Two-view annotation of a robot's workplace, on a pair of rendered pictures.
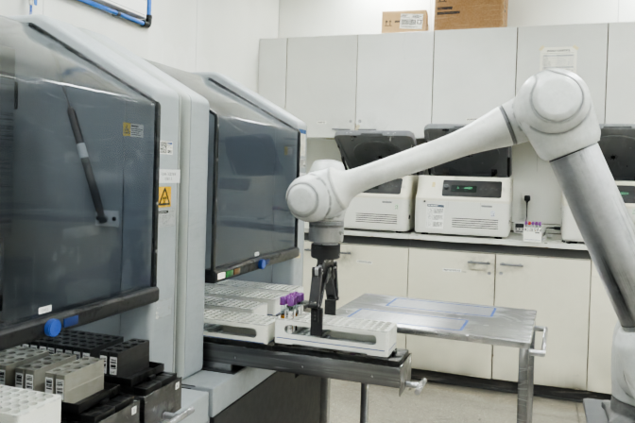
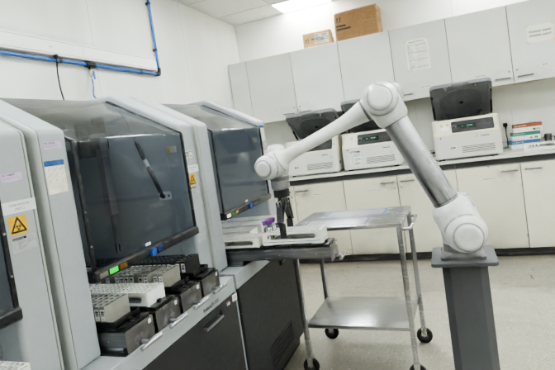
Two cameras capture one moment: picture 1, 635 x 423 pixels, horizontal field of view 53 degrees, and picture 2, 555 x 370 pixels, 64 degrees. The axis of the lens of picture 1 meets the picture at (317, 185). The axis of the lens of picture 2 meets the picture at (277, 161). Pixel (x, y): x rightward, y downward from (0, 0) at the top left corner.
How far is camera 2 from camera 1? 0.51 m
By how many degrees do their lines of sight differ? 2
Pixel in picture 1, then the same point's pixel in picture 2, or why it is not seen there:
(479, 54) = (367, 51)
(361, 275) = (316, 202)
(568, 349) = not seen: hidden behind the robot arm
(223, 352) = (237, 255)
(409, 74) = (325, 71)
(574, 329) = not seen: hidden behind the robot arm
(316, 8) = (260, 39)
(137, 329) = (191, 249)
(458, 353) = (384, 240)
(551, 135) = (381, 116)
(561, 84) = (380, 90)
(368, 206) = (314, 159)
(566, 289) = not seen: hidden behind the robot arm
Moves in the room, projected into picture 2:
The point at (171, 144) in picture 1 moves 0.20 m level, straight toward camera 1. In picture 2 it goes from (191, 152) to (192, 152)
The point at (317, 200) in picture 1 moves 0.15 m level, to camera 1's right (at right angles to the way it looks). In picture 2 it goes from (271, 168) to (305, 163)
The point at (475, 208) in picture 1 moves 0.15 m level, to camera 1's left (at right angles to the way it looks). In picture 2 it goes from (379, 149) to (363, 151)
